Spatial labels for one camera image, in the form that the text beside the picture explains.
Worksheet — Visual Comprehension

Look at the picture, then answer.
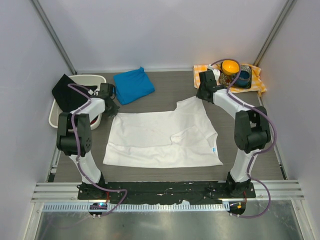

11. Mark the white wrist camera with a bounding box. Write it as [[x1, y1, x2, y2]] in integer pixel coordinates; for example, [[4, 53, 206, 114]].
[[207, 64, 221, 82], [88, 89, 100, 97]]

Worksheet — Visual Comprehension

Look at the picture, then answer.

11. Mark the yellow checkered cloth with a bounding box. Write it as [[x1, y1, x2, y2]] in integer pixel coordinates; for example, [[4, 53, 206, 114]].
[[193, 63, 267, 96]]

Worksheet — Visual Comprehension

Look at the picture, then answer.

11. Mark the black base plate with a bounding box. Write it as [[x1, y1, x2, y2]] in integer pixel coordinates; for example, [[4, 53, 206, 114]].
[[76, 181, 256, 205]]

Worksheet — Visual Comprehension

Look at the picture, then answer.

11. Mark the yellow bowl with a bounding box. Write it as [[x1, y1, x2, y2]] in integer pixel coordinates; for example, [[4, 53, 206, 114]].
[[221, 60, 240, 76]]

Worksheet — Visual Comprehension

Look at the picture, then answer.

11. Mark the black t shirt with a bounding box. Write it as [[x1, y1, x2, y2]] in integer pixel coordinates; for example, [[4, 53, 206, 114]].
[[51, 74, 98, 112]]

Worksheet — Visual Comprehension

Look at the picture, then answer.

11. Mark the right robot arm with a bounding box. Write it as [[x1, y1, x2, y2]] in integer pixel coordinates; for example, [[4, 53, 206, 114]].
[[196, 70, 271, 197]]

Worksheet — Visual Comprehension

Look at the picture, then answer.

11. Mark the white plastic bin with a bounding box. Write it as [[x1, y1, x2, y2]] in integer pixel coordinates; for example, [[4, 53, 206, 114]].
[[48, 74, 107, 130]]

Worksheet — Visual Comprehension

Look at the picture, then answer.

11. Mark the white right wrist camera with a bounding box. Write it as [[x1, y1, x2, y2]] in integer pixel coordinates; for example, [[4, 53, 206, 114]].
[[207, 64, 221, 82]]

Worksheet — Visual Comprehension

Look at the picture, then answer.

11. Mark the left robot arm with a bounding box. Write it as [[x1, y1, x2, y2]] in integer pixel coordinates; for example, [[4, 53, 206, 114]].
[[52, 77, 119, 200]]

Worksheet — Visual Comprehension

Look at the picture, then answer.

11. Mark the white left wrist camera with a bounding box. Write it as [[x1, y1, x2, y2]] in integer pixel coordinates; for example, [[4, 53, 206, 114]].
[[88, 89, 100, 97]]

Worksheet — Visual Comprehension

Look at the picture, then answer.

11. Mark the slotted cable duct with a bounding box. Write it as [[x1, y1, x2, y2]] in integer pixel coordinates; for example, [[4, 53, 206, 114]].
[[42, 201, 230, 213]]

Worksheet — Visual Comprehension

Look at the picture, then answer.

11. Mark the red t shirt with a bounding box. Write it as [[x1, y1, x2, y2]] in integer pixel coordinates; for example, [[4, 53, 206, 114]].
[[90, 115, 100, 125]]

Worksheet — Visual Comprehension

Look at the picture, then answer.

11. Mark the blue folded t shirt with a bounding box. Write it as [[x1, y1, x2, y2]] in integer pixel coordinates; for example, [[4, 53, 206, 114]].
[[113, 67, 155, 105]]

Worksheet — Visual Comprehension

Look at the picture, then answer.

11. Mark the blue mug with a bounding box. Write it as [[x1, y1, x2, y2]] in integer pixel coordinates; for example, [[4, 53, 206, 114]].
[[235, 70, 251, 88]]

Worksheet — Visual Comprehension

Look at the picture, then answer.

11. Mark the dark patterned tray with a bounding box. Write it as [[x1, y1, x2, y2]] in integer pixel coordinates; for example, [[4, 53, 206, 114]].
[[218, 65, 252, 89]]

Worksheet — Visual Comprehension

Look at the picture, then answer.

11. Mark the white t shirt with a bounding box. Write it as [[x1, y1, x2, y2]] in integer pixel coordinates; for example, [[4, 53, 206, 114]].
[[103, 96, 223, 169]]

